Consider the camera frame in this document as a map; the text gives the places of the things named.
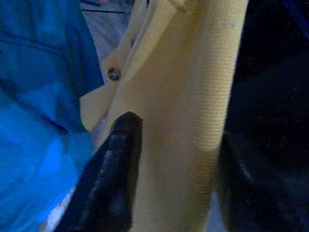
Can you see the blue white plaid shirt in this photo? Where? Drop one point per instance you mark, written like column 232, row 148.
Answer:
column 106, row 31

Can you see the navy blue garment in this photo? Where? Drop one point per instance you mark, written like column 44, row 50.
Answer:
column 272, row 84

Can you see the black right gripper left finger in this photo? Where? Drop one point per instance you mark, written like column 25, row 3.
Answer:
column 113, row 174

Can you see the yellow knit cardigan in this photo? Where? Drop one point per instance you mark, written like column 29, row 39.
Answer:
column 183, row 96

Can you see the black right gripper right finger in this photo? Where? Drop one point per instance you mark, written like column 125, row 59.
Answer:
column 243, row 193

